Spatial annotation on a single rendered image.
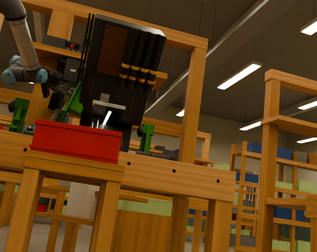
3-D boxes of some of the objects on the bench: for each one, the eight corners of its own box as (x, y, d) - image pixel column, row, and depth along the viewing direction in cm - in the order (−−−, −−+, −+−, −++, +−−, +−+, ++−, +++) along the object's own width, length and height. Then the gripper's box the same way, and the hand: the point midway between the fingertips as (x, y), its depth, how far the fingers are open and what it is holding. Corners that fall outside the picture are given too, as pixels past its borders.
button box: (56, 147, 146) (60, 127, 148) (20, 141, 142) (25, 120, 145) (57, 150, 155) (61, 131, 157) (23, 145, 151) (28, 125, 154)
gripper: (37, 69, 177) (74, 88, 180) (45, 63, 186) (80, 81, 189) (32, 82, 181) (68, 100, 184) (40, 75, 190) (75, 93, 193)
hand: (70, 93), depth 188 cm, fingers closed on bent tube, 3 cm apart
